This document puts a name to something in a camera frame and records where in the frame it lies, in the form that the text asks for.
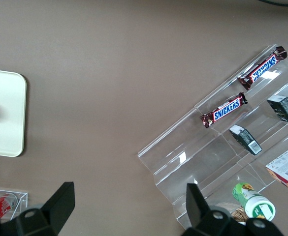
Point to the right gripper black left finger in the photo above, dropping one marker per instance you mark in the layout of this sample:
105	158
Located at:
60	204

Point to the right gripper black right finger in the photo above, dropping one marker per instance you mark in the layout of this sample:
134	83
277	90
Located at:
196	209

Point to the light wicker basket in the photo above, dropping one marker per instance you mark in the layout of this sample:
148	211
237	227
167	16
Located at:
239	215

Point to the beige plastic tray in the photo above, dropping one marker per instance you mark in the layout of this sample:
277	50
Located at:
8	123

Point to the clear acrylic bottle rack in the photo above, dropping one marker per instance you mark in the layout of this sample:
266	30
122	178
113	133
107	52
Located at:
23	201

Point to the clear acrylic stepped display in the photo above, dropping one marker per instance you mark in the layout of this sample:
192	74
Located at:
183	159

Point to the green and white bottle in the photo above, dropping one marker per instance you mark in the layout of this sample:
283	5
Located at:
252	201

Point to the red soda can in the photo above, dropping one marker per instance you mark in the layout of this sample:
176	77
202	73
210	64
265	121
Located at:
1	205

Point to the small black carton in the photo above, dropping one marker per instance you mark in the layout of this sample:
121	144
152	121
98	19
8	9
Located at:
282	109
244	138

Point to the Snickers chocolate bar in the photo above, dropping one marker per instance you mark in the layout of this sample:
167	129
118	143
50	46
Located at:
226	110
263	68

